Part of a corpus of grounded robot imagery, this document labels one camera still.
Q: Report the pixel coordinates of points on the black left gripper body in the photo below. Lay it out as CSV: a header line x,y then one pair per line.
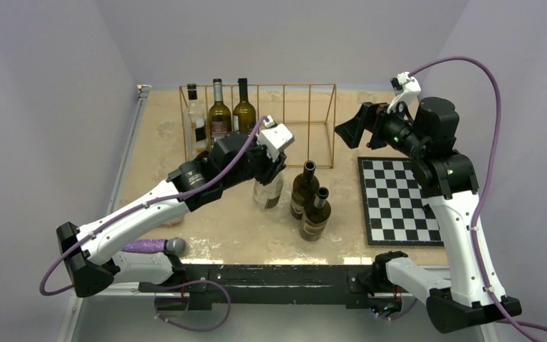
x,y
265,166

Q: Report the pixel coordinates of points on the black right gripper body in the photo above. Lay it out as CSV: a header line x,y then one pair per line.
x,y
391,128

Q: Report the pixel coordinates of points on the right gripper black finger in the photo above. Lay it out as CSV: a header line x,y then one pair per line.
x,y
350,132
368,115

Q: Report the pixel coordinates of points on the clear glass bottle front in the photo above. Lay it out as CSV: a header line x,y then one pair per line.
x,y
268,196

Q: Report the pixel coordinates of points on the dark brown bottle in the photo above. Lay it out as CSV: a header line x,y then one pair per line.
x,y
244,113

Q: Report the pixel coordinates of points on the green wine bottle silver neck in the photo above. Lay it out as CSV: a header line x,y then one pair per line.
x,y
219,115

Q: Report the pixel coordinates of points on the clear liquor bottle black cap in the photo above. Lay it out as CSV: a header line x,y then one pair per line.
x,y
195,125

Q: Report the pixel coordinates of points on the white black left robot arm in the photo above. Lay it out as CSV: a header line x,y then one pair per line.
x,y
99,254

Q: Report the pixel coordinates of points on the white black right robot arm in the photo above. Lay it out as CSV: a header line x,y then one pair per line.
x,y
474,295

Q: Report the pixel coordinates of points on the green bottle silver foil neck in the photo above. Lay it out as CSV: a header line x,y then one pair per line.
x,y
316,214

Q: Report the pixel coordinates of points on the black white chessboard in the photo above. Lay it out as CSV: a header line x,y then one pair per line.
x,y
395,212

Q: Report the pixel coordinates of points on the beige toy microphone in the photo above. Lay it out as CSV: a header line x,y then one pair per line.
x,y
173,222

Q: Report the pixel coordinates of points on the purple glitter microphone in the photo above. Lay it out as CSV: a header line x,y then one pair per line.
x,y
173,246

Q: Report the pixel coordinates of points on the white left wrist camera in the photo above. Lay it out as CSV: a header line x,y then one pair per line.
x,y
275,137

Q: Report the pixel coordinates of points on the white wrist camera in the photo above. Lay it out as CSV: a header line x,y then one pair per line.
x,y
406,89
275,137

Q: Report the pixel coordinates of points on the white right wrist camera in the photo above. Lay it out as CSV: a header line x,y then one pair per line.
x,y
406,89

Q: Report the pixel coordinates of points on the gold wire wine rack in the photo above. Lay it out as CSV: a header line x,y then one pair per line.
x,y
309,111

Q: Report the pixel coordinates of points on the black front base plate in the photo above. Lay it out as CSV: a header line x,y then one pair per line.
x,y
201,286

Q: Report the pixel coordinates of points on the aluminium table edge rail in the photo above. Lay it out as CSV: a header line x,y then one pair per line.
x,y
70,319

